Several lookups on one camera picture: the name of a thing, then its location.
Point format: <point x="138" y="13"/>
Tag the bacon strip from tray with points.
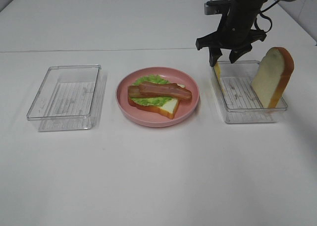
<point x="170" y="89"/>
<point x="134" y="92"/>

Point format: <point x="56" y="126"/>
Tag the clear right plastic tray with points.
<point x="238" y="102"/>

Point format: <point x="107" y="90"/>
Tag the clear plastic tray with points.
<point x="67" y="99"/>
<point x="238" y="102"/>

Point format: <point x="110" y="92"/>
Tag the clear left plastic tray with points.
<point x="67" y="99"/>

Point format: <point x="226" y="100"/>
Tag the upright bread slice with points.
<point x="272" y="76"/>

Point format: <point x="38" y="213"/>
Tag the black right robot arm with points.
<point x="234" y="31"/>

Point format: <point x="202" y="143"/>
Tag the bread slice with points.
<point x="168" y="109"/>
<point x="272" y="76"/>

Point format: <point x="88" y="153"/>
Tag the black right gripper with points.
<point x="234" y="32"/>

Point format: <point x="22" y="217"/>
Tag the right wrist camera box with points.
<point x="214" y="7"/>

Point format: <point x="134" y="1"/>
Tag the pink round plate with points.
<point x="144" y="118"/>

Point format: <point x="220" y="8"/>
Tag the yellow cheese slice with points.
<point x="217" y="71"/>

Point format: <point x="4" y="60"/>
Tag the green lettuce leaf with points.
<point x="151" y="101"/>

